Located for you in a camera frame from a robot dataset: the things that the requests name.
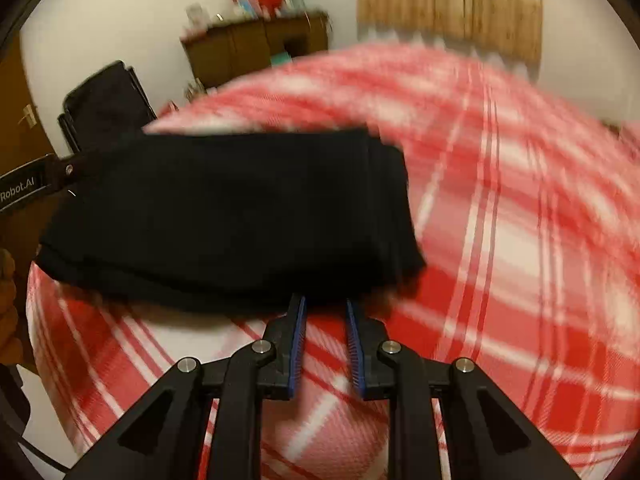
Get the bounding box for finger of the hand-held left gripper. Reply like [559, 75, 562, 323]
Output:
[52, 146, 108, 192]

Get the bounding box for person's left hand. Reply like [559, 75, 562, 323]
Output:
[0, 247, 24, 366]

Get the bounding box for black chair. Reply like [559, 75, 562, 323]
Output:
[57, 60, 158, 153]

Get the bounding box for wooden cabinet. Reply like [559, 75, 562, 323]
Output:
[180, 10, 333, 93]

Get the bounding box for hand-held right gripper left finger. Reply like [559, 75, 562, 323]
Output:
[65, 294, 307, 480]

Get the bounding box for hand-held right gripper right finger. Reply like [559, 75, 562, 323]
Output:
[346, 299, 581, 480]

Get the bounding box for black pants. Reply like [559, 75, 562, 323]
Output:
[35, 127, 428, 313]

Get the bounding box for wooden door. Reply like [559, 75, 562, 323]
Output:
[0, 32, 62, 173]

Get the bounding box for black cable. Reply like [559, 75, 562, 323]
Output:
[0, 400, 71, 473]

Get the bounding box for red plaid blanket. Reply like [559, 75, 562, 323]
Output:
[25, 42, 640, 480]

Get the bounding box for beige curtain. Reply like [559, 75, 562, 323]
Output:
[356, 0, 543, 66]

